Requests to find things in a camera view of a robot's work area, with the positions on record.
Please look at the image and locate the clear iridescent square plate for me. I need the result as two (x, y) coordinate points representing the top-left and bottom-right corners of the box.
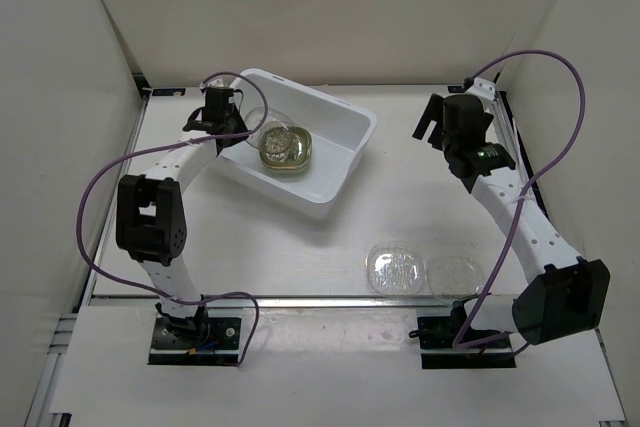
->
(243, 107), (294, 154)

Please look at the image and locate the green panda plate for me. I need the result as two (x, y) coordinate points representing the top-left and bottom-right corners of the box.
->
(258, 127), (315, 174)

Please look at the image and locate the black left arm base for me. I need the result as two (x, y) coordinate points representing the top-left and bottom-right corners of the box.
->
(147, 317), (242, 367)

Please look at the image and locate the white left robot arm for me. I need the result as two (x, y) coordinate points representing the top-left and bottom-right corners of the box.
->
(115, 87), (249, 347)

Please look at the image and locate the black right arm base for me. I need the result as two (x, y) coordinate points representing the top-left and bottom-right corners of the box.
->
(407, 315), (517, 371)

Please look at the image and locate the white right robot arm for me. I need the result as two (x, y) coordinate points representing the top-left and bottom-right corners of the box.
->
(412, 94), (611, 349)

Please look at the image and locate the blue label left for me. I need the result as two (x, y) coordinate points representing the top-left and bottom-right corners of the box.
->
(151, 88), (186, 97)

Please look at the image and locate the clear textured glass plate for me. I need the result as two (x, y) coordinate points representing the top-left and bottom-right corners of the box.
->
(365, 245), (425, 297)

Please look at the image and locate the clear frosted flat plate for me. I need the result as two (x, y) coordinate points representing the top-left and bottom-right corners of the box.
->
(426, 256), (485, 299)

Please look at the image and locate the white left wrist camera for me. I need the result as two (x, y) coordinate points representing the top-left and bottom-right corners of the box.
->
(199, 74), (234, 91)

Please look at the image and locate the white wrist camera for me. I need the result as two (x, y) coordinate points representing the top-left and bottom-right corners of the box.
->
(463, 77), (498, 103)
(199, 74), (234, 91)

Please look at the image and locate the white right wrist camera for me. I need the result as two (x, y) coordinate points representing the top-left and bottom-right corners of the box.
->
(463, 77), (498, 103)

